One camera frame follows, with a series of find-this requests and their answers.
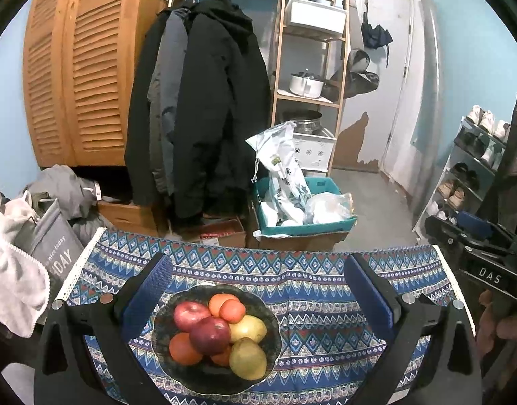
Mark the wooden ladder shelf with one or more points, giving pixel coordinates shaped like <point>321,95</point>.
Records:
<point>313,35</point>

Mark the white cooking pot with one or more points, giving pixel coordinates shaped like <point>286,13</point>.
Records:
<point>306,84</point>

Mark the white printed plastic bag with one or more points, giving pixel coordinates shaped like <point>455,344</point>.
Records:
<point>287,192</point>

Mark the wooden louvered closet door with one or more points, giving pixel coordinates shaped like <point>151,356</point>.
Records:
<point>79,64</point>

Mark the small orange in bowl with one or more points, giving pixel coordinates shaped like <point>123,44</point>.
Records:
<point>182,351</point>

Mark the person's right hand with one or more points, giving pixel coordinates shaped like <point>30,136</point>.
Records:
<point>490,329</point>

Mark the large orange in bowl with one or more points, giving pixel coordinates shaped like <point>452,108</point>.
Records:
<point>218,300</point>

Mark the dark red apple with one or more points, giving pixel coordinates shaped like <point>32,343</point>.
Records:
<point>210,336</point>

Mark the blue patterned tablecloth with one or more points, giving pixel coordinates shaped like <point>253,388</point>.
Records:
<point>327,346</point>

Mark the red apple in bowl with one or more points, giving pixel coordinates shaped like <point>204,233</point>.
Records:
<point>189,313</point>

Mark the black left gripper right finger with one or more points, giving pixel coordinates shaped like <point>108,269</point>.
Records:
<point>450,371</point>

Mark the brown cardboard box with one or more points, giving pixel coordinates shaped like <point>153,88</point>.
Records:
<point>129,217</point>

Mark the dark patterned fruit bowl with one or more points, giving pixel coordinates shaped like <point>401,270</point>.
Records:
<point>206,377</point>

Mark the black hanging coat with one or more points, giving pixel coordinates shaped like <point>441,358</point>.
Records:
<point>200,91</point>

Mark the grey fabric tote bag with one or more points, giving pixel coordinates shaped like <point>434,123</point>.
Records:
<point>50,240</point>

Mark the yellow pear in bowl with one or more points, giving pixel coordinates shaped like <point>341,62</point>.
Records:
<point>248,360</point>

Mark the teal plastic bin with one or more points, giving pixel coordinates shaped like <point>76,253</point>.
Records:
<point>330,211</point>

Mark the white floral storage box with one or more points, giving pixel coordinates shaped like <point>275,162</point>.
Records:
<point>314,151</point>

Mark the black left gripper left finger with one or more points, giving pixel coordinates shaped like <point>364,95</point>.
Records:
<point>65,372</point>

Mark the grey clothes pile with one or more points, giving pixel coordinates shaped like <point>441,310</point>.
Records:
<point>78,199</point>

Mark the white door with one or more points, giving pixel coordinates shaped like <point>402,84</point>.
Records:
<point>369,118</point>

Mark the light grey towel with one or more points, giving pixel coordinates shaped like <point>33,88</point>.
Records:
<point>24,281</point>

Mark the metal shoe rack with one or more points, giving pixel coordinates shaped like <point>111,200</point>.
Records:
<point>469,170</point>

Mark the small orange tangerine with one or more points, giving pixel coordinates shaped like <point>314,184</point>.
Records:
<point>232,311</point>
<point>222,359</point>

